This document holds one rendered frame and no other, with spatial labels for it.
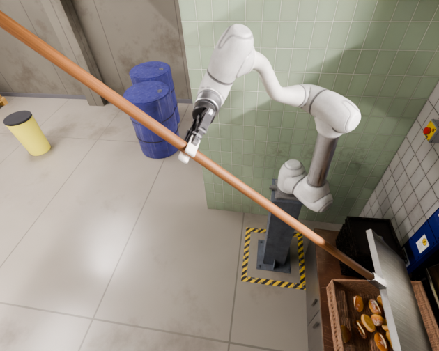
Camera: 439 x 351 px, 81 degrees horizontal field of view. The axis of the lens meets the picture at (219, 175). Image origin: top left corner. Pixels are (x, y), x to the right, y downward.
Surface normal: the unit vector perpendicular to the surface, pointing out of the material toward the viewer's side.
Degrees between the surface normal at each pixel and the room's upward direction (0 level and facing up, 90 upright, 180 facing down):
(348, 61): 90
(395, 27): 90
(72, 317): 0
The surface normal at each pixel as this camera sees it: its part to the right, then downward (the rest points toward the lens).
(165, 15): -0.15, 0.72
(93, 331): -0.05, -0.69
